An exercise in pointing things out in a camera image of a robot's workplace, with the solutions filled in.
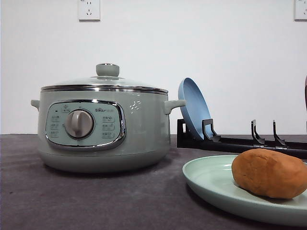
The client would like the white wall socket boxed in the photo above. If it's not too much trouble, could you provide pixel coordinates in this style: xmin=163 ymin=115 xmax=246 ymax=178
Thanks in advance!
xmin=78 ymin=0 xmax=101 ymax=23
xmin=292 ymin=0 xmax=307 ymax=23

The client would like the glass steamer lid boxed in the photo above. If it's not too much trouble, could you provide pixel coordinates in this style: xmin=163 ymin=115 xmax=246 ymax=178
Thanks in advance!
xmin=41 ymin=63 xmax=168 ymax=93

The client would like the blue plate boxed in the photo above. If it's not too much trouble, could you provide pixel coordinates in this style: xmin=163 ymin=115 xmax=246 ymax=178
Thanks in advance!
xmin=178 ymin=78 xmax=213 ymax=140

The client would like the green plate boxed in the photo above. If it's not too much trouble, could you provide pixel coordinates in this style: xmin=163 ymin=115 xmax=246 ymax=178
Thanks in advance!
xmin=182 ymin=155 xmax=307 ymax=226

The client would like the brown potato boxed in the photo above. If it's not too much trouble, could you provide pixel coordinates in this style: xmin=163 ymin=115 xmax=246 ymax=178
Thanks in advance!
xmin=231 ymin=148 xmax=307 ymax=199

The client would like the green electric steamer pot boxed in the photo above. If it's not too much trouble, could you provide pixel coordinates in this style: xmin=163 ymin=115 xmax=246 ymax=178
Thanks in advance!
xmin=31 ymin=85 xmax=187 ymax=173

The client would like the dark grey table mat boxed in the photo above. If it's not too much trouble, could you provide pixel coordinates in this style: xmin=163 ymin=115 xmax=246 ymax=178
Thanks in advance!
xmin=0 ymin=134 xmax=307 ymax=230

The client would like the black plate rack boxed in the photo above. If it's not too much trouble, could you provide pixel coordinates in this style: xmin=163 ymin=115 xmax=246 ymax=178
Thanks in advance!
xmin=177 ymin=119 xmax=307 ymax=159

